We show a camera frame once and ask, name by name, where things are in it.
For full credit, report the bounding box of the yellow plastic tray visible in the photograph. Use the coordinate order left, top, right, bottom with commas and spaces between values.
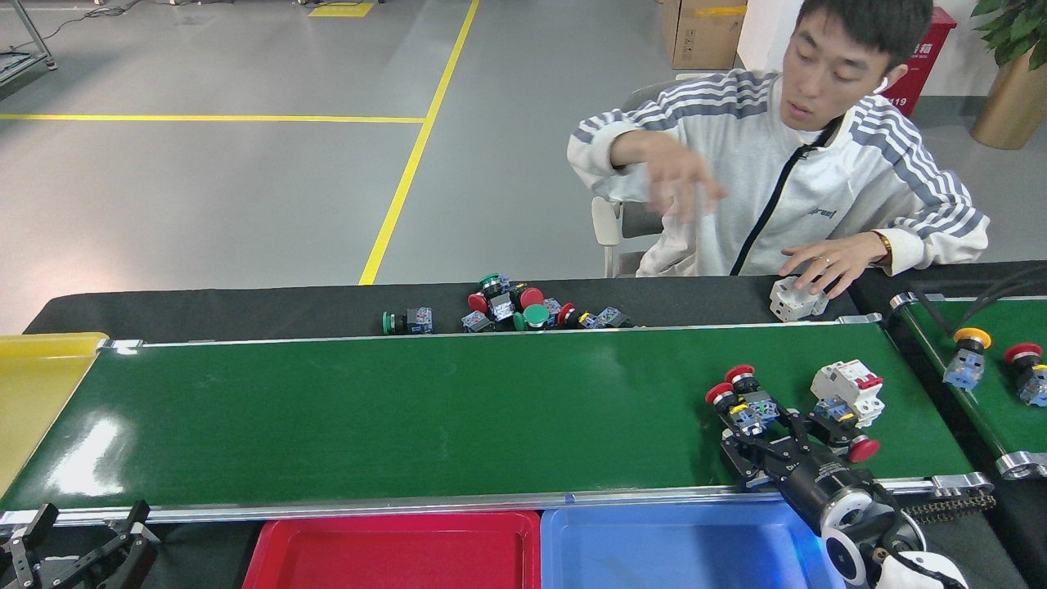
0, 332, 110, 496

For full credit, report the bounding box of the red fire extinguisher box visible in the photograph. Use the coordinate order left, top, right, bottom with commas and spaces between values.
879, 7, 958, 115

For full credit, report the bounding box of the person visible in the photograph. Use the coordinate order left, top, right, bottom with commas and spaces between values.
567, 0, 991, 295

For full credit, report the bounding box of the blue plastic tray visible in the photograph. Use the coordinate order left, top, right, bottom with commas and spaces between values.
540, 501, 847, 589

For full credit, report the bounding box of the narrow green conveyor belt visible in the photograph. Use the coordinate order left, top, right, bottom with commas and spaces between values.
889, 292, 1047, 481

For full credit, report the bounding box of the cardboard box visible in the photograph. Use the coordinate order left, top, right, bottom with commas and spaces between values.
661, 0, 748, 70

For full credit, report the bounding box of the white circuit breaker red lever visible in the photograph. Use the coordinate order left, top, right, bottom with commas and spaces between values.
810, 359, 886, 429

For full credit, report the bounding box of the metal rack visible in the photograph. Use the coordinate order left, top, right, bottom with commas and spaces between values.
0, 0, 58, 87

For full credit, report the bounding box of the black drive chain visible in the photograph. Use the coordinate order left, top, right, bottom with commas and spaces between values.
904, 491, 997, 524

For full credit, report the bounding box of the red plastic tray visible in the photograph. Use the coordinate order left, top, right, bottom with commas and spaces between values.
242, 510, 542, 589

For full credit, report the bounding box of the person's right hand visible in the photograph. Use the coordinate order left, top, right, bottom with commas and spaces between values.
642, 147, 729, 226

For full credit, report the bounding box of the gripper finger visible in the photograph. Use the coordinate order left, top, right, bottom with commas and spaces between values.
61, 500, 161, 589
0, 502, 61, 589

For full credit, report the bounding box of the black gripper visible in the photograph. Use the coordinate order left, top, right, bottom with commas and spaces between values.
720, 405, 874, 533

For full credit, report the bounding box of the person's left hand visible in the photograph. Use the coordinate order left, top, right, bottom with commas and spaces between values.
777, 232, 888, 295

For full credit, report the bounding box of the grey office chair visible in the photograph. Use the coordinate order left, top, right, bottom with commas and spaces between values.
591, 72, 704, 279

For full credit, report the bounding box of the potted plant gold planter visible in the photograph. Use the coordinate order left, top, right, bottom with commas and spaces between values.
969, 0, 1047, 151

